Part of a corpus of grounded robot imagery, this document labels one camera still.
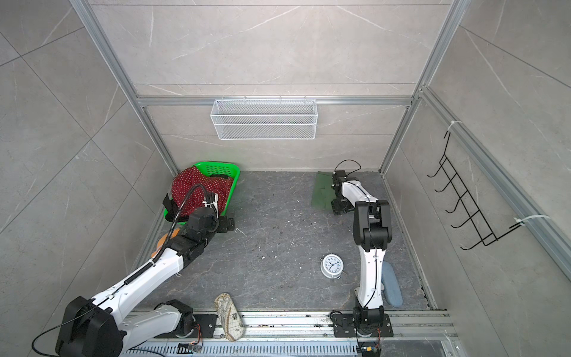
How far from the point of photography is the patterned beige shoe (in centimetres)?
71

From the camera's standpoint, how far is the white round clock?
0.84 meters

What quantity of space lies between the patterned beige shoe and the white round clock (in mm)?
350
